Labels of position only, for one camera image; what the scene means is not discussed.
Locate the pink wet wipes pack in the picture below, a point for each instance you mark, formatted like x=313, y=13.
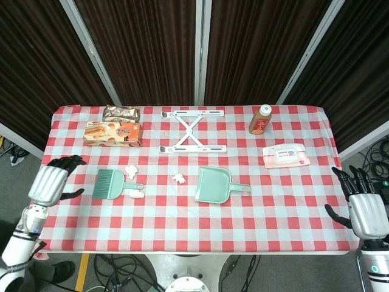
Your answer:
x=285, y=155

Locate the red white checkered tablecloth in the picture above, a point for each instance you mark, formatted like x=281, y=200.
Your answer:
x=194, y=225

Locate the black shoe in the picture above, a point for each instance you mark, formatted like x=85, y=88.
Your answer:
x=62, y=270

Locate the grey trouser leg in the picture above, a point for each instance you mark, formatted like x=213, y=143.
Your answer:
x=41, y=278

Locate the orange snack cake box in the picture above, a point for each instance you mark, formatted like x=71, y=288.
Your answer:
x=112, y=134

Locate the green plastic hand brush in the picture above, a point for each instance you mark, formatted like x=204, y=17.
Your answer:
x=106, y=184

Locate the brown foil snack packet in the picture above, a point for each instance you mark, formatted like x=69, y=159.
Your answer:
x=121, y=113

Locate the white paper scrap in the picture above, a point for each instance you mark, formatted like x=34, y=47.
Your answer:
x=131, y=171
x=179, y=179
x=136, y=193

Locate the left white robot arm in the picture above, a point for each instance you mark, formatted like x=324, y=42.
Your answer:
x=18, y=249

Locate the brown juice bottle white cap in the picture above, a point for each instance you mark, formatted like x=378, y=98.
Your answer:
x=259, y=123

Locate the grey metal partition rail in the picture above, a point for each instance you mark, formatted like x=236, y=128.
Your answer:
x=364, y=141
x=21, y=141

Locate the grey metal partition post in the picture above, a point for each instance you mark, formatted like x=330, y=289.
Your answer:
x=314, y=45
x=89, y=45
x=202, y=45

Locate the black power strip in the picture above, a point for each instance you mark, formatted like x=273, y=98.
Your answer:
x=383, y=184

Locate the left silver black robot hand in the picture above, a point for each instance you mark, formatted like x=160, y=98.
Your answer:
x=47, y=185

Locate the green plastic dustpan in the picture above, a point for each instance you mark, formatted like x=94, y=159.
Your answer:
x=212, y=185

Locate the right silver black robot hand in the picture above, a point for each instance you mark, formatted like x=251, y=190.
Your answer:
x=369, y=213

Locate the dark brown partition panel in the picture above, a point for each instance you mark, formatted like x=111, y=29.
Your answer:
x=358, y=61
x=252, y=45
x=36, y=61
x=146, y=45

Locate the white pedestal base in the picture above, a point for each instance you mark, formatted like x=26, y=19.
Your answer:
x=188, y=264

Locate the white folding laptop stand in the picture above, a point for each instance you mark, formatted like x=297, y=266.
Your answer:
x=188, y=130

